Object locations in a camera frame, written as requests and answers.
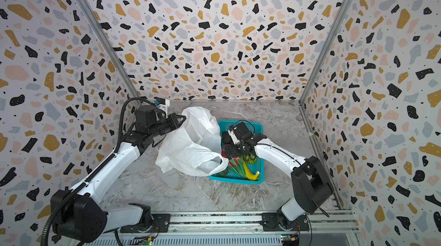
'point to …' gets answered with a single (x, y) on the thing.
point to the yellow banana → (249, 174)
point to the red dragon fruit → (235, 163)
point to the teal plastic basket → (228, 176)
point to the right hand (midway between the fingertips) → (230, 147)
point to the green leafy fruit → (240, 168)
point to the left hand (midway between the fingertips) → (185, 114)
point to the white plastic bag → (195, 148)
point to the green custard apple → (249, 158)
